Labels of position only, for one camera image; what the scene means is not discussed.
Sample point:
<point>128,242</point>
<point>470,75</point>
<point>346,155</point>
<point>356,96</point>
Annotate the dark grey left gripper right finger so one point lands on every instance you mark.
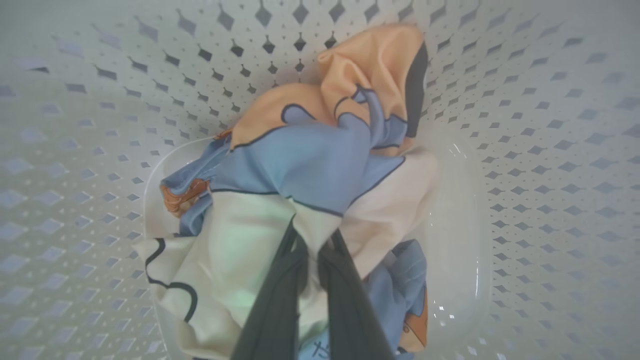
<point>350,315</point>

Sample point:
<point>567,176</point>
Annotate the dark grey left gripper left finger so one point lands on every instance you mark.
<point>277,310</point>

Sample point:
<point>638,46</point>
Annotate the cream blue orange printed garment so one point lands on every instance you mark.
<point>310,165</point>

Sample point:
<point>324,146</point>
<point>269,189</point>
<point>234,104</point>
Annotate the cream perforated laundry basket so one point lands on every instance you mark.
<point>525,150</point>

